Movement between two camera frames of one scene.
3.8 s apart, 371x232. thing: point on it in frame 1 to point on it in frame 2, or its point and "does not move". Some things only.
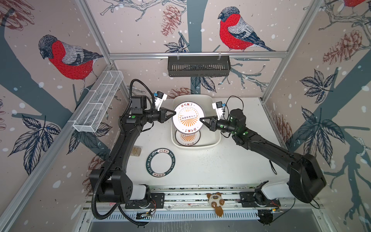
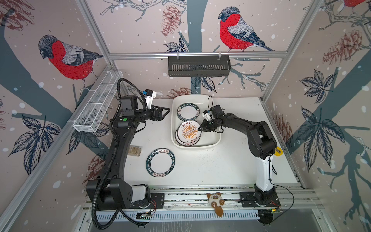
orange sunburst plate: x=187 y=139 does not move
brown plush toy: x=216 y=201 does not move
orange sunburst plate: x=187 y=119 to x=187 y=133
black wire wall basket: x=199 y=66 does not move
